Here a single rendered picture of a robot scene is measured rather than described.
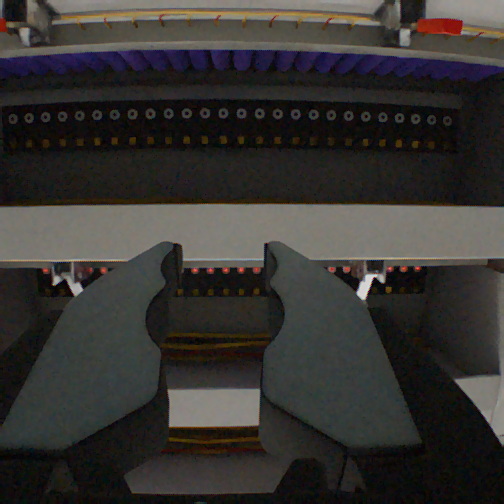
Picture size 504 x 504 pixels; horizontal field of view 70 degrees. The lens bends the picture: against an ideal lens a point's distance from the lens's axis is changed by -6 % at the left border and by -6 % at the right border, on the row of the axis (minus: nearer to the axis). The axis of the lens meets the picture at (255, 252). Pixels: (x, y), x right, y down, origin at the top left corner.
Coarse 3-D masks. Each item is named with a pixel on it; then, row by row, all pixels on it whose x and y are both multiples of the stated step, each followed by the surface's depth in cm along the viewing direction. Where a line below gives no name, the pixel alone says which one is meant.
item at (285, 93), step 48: (0, 0) 23; (48, 0) 24; (96, 0) 25; (144, 0) 25; (192, 0) 26; (240, 0) 26; (288, 0) 26; (336, 0) 25; (384, 0) 25; (432, 0) 24; (480, 0) 24; (0, 96) 40; (48, 96) 40; (96, 96) 41; (144, 96) 41; (192, 96) 41; (240, 96) 41; (288, 96) 42; (336, 96) 42; (384, 96) 42; (432, 96) 42
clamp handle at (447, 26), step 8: (408, 24) 23; (416, 24) 22; (424, 24) 21; (432, 24) 20; (440, 24) 19; (448, 24) 19; (456, 24) 19; (400, 32) 25; (408, 32) 25; (424, 32) 21; (432, 32) 20; (440, 32) 19; (448, 32) 19; (456, 32) 19; (400, 40) 25; (408, 40) 25
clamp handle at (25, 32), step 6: (0, 18) 20; (0, 24) 20; (6, 24) 21; (12, 24) 22; (18, 24) 22; (24, 24) 23; (0, 30) 20; (6, 30) 21; (24, 30) 24; (30, 30) 24; (24, 36) 24; (30, 36) 24; (24, 42) 24; (30, 42) 24
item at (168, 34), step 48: (0, 48) 27; (48, 48) 28; (96, 48) 28; (144, 48) 29; (192, 48) 29; (240, 48) 29; (288, 48) 29; (336, 48) 29; (384, 48) 29; (432, 48) 29; (480, 48) 29
